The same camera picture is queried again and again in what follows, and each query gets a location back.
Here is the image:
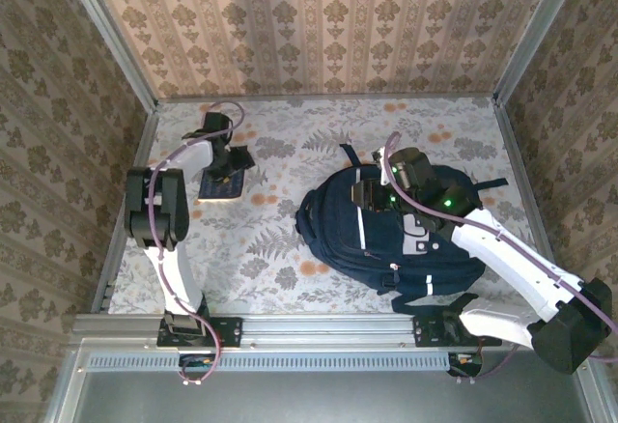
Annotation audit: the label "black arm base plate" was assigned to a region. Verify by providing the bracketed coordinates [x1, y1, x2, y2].
[156, 316, 243, 350]
[412, 315, 503, 350]

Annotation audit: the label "thin aluminium rail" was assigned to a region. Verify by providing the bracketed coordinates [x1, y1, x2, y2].
[154, 92, 498, 103]

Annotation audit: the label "navy blue backpack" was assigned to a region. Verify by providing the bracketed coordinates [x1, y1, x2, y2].
[295, 142, 511, 317]

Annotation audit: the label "grey metal panel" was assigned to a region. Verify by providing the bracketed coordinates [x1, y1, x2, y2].
[45, 338, 618, 423]

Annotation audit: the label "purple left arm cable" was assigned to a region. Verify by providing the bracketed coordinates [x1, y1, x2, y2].
[144, 100, 246, 386]

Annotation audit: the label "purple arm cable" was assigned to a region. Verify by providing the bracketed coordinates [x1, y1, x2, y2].
[144, 100, 246, 386]
[380, 131, 618, 386]

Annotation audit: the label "floral table cloth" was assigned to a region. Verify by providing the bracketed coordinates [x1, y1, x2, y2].
[106, 98, 556, 317]

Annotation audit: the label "aluminium side rail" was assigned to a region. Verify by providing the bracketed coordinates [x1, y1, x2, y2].
[492, 99, 566, 294]
[90, 106, 160, 317]

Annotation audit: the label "grey slotted cable duct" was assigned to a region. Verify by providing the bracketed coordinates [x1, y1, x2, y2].
[88, 350, 453, 373]

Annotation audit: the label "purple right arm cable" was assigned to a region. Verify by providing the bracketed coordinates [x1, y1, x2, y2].
[380, 131, 618, 386]

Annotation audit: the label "wide aluminium extrusion beam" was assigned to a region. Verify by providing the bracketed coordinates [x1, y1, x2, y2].
[71, 313, 576, 351]

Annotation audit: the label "aluminium corner post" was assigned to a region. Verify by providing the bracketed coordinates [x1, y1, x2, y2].
[56, 0, 160, 114]
[492, 0, 591, 105]

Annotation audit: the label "dark blue book QR codes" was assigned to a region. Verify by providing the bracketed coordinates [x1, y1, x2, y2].
[196, 170, 246, 203]

